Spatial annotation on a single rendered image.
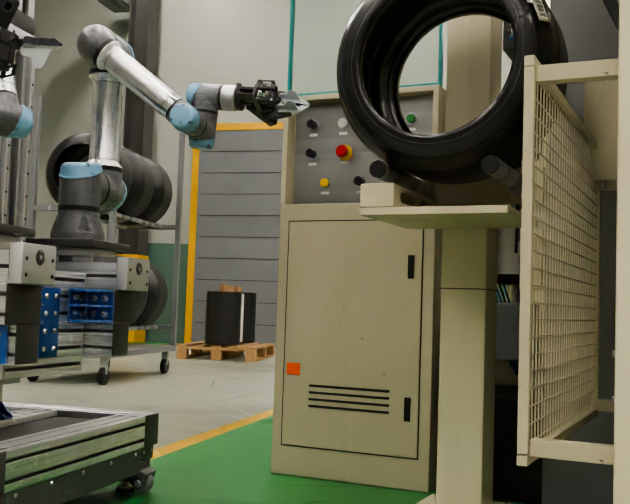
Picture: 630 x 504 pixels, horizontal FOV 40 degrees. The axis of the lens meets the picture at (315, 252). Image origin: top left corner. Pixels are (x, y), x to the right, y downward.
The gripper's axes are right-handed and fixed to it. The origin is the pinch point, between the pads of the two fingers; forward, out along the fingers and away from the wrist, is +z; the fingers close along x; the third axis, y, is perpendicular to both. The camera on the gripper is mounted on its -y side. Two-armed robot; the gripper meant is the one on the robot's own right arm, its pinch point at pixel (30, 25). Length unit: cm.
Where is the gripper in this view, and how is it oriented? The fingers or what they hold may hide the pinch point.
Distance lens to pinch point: 177.3
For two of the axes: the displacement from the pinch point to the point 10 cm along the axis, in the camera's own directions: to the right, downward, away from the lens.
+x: -6.4, -2.1, -7.4
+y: -1.2, 9.8, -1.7
